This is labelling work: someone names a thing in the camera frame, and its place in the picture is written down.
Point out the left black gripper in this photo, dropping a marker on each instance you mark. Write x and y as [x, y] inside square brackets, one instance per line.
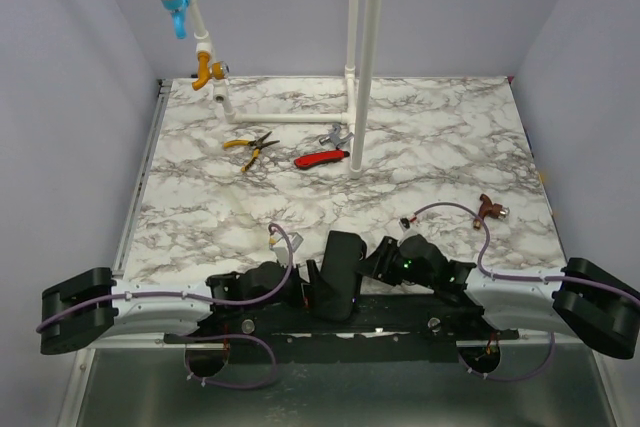
[312, 295]

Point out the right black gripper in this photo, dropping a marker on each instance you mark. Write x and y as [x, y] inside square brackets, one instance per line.
[376, 260]

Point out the black fabric tool case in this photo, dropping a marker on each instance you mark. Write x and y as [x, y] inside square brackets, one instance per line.
[337, 283]

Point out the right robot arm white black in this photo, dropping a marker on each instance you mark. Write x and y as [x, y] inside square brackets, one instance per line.
[580, 300]

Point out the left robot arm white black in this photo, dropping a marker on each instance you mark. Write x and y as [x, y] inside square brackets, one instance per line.
[95, 305]

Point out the brown faucet tap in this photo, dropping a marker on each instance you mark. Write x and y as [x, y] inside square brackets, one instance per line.
[490, 209]

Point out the red utility knife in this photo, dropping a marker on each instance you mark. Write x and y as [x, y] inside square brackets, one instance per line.
[320, 158]

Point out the orange faucet tap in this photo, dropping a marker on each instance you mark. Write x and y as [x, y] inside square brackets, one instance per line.
[207, 71]

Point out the blue faucet tap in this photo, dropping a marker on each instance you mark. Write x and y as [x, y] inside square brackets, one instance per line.
[177, 10]

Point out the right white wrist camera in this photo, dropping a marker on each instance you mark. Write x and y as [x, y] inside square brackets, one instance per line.
[408, 226]

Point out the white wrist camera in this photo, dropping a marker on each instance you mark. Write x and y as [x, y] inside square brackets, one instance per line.
[408, 226]
[282, 248]

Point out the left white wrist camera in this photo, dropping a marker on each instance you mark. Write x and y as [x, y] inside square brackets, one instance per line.
[282, 248]

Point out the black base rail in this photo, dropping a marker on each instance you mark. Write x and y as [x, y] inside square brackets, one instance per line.
[378, 328]

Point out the yellow handled pliers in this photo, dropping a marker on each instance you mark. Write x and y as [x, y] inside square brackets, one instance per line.
[256, 145]

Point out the white PVC pipe frame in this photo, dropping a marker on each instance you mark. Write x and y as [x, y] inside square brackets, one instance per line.
[361, 53]

